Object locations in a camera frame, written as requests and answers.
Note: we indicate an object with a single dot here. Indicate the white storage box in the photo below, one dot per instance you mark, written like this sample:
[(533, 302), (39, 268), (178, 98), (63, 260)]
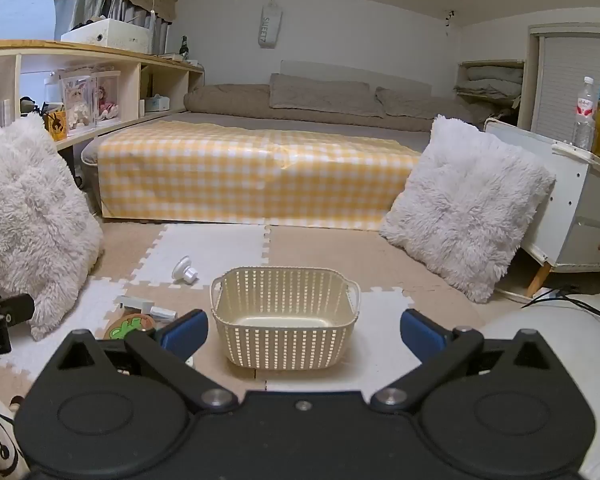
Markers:
[(105, 37)]

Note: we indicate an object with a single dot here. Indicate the wooden shelf unit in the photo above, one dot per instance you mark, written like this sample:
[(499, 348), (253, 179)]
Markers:
[(80, 51)]

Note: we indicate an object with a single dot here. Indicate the brown bed pillow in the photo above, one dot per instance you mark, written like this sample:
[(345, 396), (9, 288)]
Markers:
[(320, 92), (425, 107)]

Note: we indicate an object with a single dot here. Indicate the cream roller door wardrobe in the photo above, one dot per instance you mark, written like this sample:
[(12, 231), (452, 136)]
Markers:
[(565, 80)]

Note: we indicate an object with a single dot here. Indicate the white suction cup holder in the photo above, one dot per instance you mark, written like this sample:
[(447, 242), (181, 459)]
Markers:
[(185, 270)]

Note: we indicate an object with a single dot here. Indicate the green glass bottle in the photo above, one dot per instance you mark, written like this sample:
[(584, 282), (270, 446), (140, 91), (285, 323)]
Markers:
[(184, 50)]

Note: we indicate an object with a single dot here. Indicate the round wooden green disc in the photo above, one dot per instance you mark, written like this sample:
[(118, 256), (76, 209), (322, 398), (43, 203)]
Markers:
[(125, 327)]

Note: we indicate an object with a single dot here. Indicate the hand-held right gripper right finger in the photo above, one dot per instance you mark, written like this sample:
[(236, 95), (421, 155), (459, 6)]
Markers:
[(421, 334)]

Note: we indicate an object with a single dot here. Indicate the tissue box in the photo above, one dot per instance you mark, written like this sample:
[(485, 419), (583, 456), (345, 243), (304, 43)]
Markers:
[(156, 105)]

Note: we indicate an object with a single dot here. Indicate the foam puzzle floor mat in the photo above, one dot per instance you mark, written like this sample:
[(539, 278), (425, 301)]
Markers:
[(310, 247)]

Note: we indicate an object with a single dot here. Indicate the hanging white fabric banner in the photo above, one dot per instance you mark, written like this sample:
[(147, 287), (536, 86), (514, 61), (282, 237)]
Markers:
[(269, 25)]

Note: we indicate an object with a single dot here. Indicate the fluffy white pillow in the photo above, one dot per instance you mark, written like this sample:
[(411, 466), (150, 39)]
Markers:
[(25, 210), (465, 210)]

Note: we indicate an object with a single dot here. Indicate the cream plastic woven basket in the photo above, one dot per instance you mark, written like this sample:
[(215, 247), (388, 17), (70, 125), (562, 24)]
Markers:
[(280, 350)]

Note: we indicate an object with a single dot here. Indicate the folded grey blankets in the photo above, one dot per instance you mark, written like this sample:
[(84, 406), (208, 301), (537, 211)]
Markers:
[(492, 80)]

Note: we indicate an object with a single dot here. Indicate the white drawer cabinet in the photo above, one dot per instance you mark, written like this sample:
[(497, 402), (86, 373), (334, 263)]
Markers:
[(575, 210)]

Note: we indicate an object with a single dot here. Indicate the yellow gingham bed cover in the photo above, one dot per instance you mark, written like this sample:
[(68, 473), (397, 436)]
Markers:
[(240, 175)]

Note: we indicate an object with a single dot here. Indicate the orange printed cup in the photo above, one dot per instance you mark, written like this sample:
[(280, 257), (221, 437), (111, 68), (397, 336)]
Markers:
[(56, 127)]

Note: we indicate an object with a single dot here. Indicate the bed with yellow checked cover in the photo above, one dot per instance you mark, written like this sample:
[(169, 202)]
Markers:
[(290, 122)]

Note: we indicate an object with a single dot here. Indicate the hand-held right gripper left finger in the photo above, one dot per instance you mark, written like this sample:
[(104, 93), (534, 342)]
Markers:
[(185, 334)]

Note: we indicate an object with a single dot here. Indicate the clear doll display box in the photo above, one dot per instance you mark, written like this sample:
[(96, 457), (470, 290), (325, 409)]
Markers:
[(107, 95), (77, 102)]

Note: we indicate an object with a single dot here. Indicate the grey curtain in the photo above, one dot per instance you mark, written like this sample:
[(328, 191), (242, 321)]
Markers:
[(90, 2)]

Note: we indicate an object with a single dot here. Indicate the clear bottle red label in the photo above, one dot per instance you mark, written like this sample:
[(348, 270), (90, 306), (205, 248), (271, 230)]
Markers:
[(584, 120)]

